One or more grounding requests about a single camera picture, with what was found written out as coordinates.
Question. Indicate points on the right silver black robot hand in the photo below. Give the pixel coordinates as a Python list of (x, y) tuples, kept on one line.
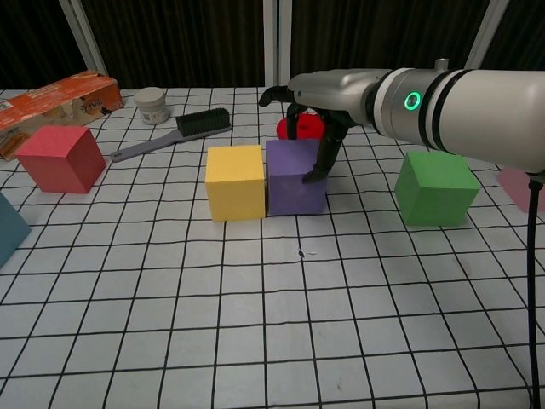
[(336, 91)]

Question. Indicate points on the purple foam cube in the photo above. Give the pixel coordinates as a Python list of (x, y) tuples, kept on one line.
[(289, 191)]

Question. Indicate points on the green foam cube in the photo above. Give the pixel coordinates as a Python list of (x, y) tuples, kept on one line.
[(434, 191)]

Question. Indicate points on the yellow foam cube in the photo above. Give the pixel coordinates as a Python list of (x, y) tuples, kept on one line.
[(234, 187)]

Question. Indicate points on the red foam cube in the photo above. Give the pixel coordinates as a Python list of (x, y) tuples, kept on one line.
[(59, 164)]

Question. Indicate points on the blue foam cube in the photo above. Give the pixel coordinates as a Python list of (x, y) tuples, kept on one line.
[(10, 230)]

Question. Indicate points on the pink foam cube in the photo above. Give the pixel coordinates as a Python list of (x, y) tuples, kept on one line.
[(515, 187)]

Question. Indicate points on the red plastic disc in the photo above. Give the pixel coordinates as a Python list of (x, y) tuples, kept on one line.
[(308, 125)]

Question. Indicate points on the grey brush black bristles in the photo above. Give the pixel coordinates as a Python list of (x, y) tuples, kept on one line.
[(204, 121)]

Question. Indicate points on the small white jar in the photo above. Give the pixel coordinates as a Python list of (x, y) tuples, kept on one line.
[(151, 106)]

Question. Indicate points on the checkered light blue tablecloth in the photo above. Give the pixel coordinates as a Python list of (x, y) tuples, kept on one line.
[(298, 307)]

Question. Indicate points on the orange cardboard box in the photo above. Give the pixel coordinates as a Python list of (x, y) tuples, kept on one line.
[(55, 100)]

